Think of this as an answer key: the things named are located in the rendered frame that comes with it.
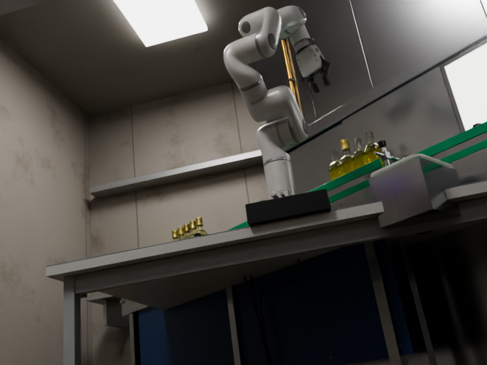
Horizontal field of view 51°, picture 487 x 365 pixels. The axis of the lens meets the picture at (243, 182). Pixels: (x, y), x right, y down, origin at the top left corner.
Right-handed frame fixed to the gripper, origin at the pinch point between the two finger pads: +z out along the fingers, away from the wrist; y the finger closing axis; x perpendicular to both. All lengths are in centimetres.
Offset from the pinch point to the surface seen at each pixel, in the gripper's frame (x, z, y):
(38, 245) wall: -24, -26, 333
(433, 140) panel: -16.3, 36.8, -24.1
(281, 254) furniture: 54, 53, 4
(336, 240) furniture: 44, 56, -10
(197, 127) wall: -209, -96, 283
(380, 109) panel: -23.8, 16.0, -6.7
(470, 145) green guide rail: 3, 45, -42
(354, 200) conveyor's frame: 16.5, 46.2, -3.1
